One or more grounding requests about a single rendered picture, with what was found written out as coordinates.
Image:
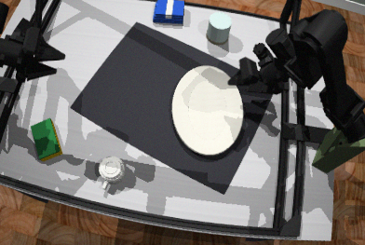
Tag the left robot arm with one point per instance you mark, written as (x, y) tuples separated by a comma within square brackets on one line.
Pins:
[(323, 35)]

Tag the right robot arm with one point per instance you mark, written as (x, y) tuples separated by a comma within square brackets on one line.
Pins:
[(20, 31)]

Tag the dark grey rectangular mat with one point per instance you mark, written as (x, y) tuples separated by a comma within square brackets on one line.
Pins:
[(131, 96)]

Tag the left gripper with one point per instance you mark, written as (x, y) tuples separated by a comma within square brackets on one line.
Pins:
[(269, 75)]

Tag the white oval platter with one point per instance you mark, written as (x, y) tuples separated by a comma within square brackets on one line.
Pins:
[(207, 113)]

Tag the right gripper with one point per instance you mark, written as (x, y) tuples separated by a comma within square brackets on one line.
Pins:
[(11, 55)]

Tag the green kitchen sponge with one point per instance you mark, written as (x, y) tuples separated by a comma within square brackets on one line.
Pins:
[(46, 140)]

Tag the white espresso cup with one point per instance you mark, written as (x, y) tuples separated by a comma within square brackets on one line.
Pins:
[(112, 170)]

